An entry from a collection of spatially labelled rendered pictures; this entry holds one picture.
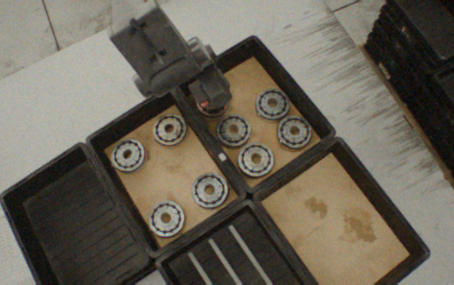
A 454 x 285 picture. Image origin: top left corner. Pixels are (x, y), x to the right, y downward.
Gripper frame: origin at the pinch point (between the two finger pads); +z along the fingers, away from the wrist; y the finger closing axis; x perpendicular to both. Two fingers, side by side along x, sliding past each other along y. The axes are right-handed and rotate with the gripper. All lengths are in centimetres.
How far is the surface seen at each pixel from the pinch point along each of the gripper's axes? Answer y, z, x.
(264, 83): 17.1, 4.2, -2.6
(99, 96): -30.7, 16.8, 32.3
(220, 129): -2.9, 1.1, -9.2
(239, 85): 10.3, 4.2, 1.1
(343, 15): 111, 88, 44
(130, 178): -33.2, 3.9, -6.3
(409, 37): 95, 37, -6
